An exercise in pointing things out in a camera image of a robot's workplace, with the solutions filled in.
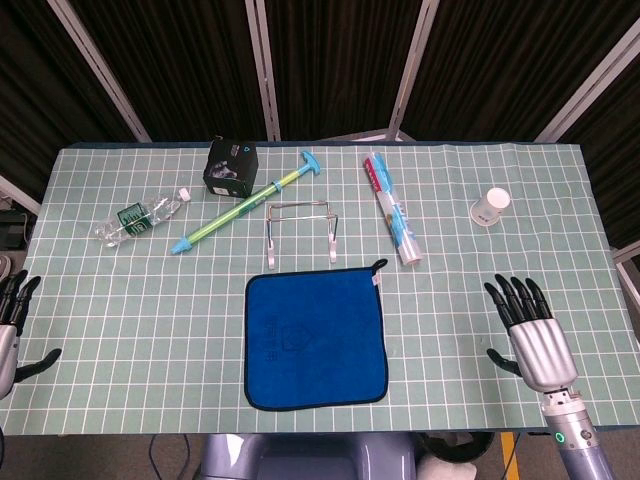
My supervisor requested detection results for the black cardboard box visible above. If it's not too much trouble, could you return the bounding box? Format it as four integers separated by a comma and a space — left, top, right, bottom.
202, 138, 260, 199

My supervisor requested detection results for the white paper cup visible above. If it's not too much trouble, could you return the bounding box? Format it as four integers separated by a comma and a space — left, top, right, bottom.
468, 187, 511, 227

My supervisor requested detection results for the metal wire stand rack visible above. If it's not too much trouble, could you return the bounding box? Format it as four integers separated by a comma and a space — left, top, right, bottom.
263, 199, 344, 271

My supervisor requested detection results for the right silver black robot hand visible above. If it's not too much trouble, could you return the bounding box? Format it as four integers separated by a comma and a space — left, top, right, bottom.
483, 272, 579, 392

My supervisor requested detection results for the toothpaste tube package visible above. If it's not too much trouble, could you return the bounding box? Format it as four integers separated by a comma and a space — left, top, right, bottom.
362, 152, 424, 268

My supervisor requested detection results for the clear plastic water bottle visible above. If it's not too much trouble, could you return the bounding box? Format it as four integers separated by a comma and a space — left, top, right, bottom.
94, 187, 192, 249

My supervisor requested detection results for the green grid cutting mat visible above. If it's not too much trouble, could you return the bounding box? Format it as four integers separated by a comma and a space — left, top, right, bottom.
0, 142, 626, 436

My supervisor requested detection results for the white partition frame post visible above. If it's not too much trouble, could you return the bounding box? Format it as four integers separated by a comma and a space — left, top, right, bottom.
0, 174, 42, 215
612, 243, 640, 301
244, 0, 282, 141
387, 0, 441, 142
47, 0, 152, 143
532, 19, 640, 144

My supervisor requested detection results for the green blue water pump toy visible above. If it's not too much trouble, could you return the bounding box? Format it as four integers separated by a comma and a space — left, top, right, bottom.
168, 150, 324, 257

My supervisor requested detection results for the grey-blue robot torso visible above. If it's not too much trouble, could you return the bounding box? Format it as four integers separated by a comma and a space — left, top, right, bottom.
199, 432, 419, 480

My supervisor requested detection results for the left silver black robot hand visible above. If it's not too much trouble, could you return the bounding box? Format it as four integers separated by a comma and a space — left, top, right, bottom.
0, 269, 62, 401

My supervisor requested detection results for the black round floor base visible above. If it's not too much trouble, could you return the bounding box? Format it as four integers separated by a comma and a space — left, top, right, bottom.
417, 432, 496, 466

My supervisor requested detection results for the blue square cloth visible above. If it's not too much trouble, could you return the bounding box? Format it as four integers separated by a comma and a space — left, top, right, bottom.
243, 258, 390, 412

